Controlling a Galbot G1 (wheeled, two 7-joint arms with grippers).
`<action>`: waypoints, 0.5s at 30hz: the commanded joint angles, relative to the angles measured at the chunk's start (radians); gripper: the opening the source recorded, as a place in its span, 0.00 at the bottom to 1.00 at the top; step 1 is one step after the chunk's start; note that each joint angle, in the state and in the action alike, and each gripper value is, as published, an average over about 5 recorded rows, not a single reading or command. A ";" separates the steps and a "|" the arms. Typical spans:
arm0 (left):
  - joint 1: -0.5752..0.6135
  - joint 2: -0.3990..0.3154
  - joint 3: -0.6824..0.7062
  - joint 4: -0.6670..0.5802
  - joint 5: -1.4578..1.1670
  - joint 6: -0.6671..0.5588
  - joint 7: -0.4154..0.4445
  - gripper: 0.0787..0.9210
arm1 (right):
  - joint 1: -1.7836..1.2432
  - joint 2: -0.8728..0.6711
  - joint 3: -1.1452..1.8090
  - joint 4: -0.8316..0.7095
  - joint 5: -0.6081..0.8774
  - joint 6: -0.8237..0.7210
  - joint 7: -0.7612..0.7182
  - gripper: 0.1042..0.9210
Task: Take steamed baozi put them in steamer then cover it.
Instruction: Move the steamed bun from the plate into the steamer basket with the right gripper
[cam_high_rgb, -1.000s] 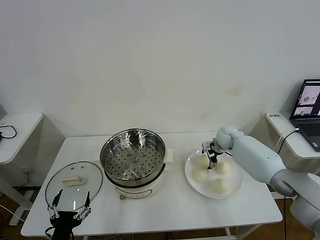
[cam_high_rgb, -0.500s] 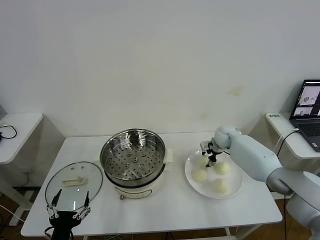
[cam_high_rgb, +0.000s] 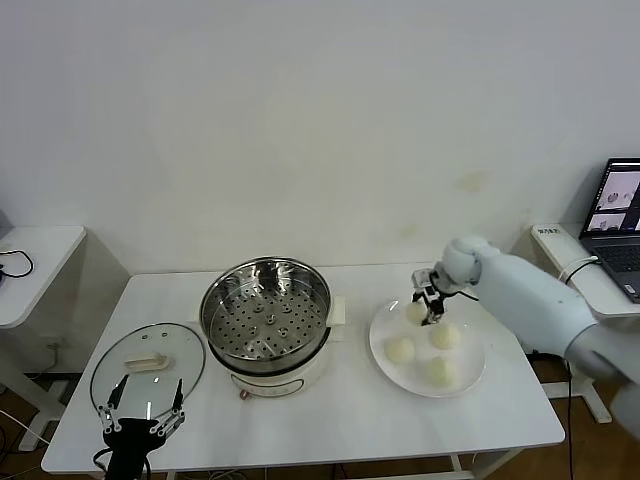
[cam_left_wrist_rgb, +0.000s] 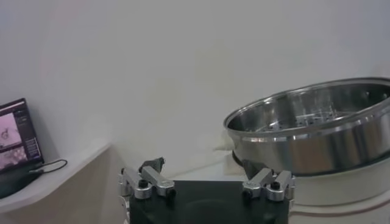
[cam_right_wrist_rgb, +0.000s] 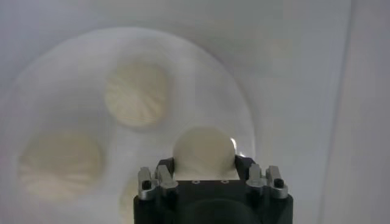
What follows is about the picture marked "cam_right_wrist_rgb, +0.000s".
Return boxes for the white steamed baozi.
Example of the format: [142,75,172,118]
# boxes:
[172,126,240,181]
[118,179,140,224]
[104,61,169,128]
[18,130,104,200]

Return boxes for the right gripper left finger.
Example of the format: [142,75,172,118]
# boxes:
[137,157,179,201]

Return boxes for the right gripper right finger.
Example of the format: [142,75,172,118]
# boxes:
[234,155,289,200]

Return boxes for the white round plate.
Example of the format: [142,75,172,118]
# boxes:
[0,26,256,224]

